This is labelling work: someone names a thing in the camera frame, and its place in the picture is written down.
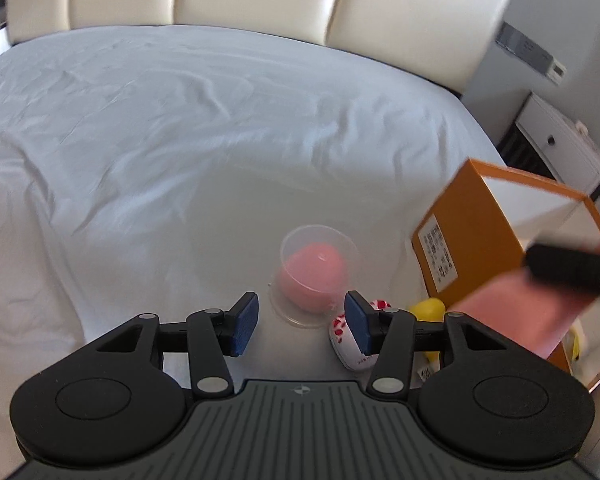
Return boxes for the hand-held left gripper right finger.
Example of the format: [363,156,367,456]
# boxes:
[344,291,518,401]

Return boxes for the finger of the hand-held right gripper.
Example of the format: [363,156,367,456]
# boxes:
[524,243,600,297]

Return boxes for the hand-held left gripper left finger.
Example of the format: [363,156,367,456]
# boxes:
[87,291,259,400]

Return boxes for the pink smooth object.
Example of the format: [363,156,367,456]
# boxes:
[452,267,597,357]

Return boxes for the pink egg-shaped sponge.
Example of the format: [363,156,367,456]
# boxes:
[278,244,347,313]

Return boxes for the clear plastic sponge case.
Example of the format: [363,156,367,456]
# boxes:
[269,225,361,328]

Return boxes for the orange cardboard box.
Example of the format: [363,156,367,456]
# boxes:
[411,158,600,392]

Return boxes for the white red-patterned round item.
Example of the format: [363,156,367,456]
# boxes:
[328,299,396,372]

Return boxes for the yellow plastic toy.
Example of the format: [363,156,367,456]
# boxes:
[567,329,587,362]
[409,298,448,361]

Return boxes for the white nightstand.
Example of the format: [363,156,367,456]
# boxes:
[500,91,600,206]

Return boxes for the white bed sheet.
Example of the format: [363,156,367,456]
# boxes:
[0,24,508,461]

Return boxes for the grey wall-mounted unit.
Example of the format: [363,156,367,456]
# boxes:
[495,21,566,81]

